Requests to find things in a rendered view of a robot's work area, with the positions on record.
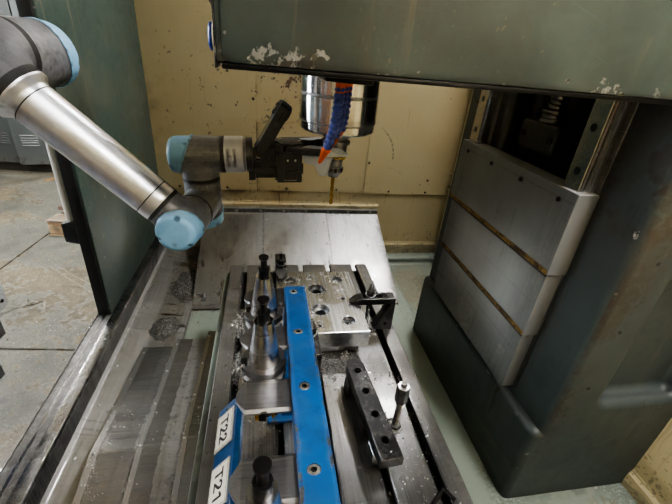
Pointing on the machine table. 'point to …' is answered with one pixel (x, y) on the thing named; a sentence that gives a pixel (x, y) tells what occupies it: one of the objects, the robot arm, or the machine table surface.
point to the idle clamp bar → (372, 417)
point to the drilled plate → (343, 334)
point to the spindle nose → (317, 102)
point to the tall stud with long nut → (399, 403)
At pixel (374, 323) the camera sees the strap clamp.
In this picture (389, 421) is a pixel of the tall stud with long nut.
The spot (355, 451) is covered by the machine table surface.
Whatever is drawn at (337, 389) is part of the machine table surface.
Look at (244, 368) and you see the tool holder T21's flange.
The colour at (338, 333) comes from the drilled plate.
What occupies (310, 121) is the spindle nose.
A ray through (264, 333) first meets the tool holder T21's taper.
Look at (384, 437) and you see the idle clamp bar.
